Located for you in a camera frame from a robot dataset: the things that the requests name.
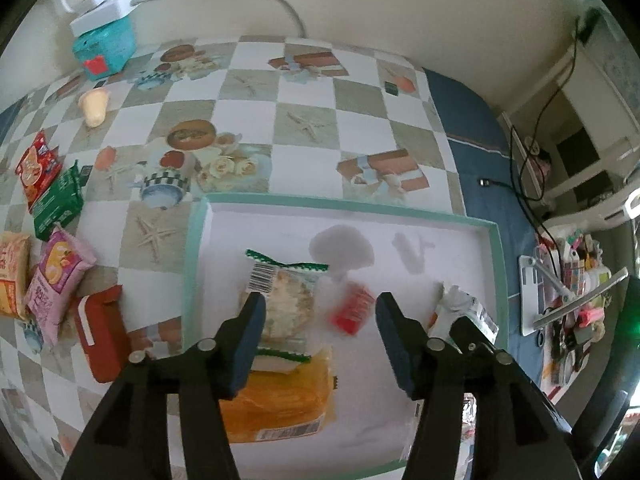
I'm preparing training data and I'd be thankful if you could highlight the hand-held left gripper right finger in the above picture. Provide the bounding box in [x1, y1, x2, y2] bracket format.
[375, 291, 583, 480]

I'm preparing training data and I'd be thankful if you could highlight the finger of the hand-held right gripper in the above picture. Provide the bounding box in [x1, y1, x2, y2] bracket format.
[448, 316, 496, 356]

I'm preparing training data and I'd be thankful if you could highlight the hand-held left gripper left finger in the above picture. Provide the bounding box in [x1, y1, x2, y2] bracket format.
[61, 290, 268, 480]

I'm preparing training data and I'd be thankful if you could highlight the light green snack packet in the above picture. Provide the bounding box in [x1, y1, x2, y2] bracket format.
[429, 282, 501, 346]

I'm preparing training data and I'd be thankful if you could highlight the small red candy packet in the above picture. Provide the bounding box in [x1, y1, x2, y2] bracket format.
[327, 282, 376, 336]

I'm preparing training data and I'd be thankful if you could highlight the rice cracker packet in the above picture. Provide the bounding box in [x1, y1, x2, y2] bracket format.
[239, 249, 331, 376]

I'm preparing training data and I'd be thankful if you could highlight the yellow clear cake packet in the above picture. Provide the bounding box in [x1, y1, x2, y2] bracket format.
[220, 345, 341, 443]

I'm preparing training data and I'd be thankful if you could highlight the teal shallow cardboard tray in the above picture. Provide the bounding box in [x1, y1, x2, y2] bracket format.
[165, 192, 503, 480]

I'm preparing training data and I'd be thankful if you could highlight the dark red snack packet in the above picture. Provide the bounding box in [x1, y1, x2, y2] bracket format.
[75, 285, 133, 385]

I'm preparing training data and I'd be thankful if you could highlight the pink cake roll packet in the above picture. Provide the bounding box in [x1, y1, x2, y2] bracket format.
[22, 227, 98, 346]

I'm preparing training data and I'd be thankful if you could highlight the dark green snack packet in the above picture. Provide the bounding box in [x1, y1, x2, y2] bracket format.
[32, 160, 86, 241]

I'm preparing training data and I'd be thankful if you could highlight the orange snack packet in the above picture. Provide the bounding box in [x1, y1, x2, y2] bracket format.
[0, 232, 32, 321]

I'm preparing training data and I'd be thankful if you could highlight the small cream bun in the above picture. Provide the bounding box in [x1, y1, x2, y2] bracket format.
[77, 87, 111, 128]

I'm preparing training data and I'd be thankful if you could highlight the white phone stand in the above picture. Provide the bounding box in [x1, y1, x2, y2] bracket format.
[517, 255, 630, 337]

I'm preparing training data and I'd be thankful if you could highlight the pile of craft supplies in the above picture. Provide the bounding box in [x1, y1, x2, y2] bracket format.
[537, 227, 616, 386]

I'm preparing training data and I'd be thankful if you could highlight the checkered printed tablecloth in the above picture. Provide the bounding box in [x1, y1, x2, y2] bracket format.
[0, 35, 471, 480]

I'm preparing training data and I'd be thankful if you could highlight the white side table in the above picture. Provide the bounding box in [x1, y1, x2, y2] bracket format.
[497, 40, 640, 201]

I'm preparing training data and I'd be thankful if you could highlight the teal cardboard box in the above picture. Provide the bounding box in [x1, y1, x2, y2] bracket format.
[71, 15, 137, 81]

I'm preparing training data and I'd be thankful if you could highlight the white power strip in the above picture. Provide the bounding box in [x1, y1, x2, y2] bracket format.
[70, 0, 142, 38]

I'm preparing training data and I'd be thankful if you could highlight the black cable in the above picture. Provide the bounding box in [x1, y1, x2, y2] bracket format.
[477, 12, 601, 261]

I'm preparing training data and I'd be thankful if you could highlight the white power cable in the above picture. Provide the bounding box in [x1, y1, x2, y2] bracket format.
[135, 0, 307, 40]

